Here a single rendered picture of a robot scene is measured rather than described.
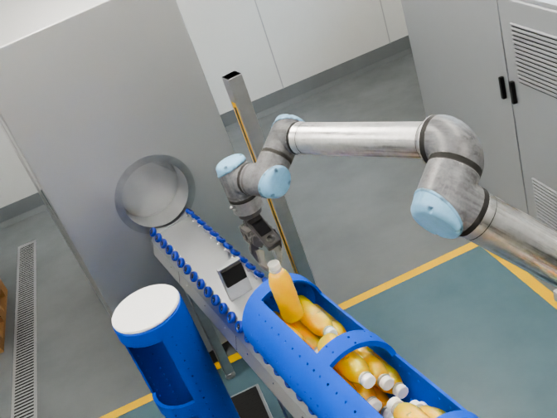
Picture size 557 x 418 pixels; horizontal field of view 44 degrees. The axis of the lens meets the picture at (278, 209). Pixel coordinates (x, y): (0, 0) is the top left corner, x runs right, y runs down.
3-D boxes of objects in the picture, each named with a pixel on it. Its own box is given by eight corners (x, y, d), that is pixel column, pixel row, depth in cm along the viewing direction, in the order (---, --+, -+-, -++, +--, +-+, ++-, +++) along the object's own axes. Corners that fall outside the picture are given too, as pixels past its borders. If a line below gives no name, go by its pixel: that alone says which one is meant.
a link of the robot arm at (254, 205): (263, 193, 199) (234, 210, 196) (268, 206, 201) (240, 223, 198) (249, 184, 206) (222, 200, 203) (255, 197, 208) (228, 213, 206)
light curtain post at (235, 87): (346, 381, 348) (234, 70, 264) (353, 388, 343) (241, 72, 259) (336, 388, 346) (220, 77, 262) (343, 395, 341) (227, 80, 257)
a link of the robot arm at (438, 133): (484, 103, 145) (268, 109, 194) (465, 155, 141) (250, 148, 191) (508, 132, 152) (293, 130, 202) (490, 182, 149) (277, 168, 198)
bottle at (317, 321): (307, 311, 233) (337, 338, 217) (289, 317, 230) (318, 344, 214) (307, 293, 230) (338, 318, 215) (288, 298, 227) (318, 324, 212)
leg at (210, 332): (233, 370, 381) (191, 282, 349) (237, 375, 376) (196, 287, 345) (224, 376, 379) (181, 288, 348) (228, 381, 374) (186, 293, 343)
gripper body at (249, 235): (264, 230, 215) (252, 197, 209) (278, 240, 207) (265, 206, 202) (244, 242, 212) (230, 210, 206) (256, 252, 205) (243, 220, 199)
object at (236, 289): (249, 286, 279) (237, 255, 271) (254, 290, 276) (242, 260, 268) (229, 298, 276) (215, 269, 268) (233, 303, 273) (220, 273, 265)
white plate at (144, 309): (120, 292, 284) (121, 294, 285) (103, 338, 261) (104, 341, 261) (183, 277, 279) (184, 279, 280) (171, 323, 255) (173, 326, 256)
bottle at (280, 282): (307, 308, 222) (289, 261, 213) (298, 323, 217) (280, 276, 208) (288, 306, 225) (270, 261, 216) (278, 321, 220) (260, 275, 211)
